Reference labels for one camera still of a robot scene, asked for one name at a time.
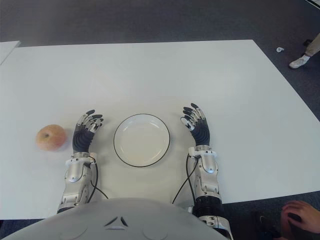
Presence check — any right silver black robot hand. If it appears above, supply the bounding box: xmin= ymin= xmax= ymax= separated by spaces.
xmin=179 ymin=102 xmax=212 ymax=147

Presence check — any white plate with black rim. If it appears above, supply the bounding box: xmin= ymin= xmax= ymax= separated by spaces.
xmin=113 ymin=113 xmax=172 ymax=168

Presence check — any neighbouring white table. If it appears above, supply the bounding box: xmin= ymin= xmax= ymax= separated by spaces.
xmin=0 ymin=40 xmax=21 ymax=66

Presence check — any yellow red apple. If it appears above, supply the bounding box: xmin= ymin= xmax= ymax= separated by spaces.
xmin=35 ymin=124 xmax=68 ymax=153

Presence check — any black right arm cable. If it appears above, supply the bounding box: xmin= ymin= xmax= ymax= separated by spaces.
xmin=171 ymin=154 xmax=201 ymax=204

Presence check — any beige trouser leg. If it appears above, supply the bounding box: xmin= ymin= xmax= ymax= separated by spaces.
xmin=305 ymin=33 xmax=320 ymax=58

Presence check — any white sneaker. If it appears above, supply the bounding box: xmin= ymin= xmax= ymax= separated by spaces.
xmin=288 ymin=55 xmax=311 ymax=70

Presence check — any person's bare hand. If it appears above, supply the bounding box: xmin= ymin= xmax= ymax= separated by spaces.
xmin=280 ymin=200 xmax=320 ymax=238

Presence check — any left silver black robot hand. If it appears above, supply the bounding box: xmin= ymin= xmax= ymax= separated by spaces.
xmin=72 ymin=108 xmax=105 ymax=153

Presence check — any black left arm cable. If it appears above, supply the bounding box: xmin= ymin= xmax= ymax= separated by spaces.
xmin=84 ymin=159 xmax=110 ymax=201

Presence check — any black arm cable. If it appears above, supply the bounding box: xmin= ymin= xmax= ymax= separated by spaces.
xmin=84 ymin=159 xmax=110 ymax=201
xmin=171 ymin=154 xmax=201 ymax=204

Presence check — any grey white robot torso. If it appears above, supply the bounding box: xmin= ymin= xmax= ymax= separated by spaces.
xmin=0 ymin=196 xmax=226 ymax=240

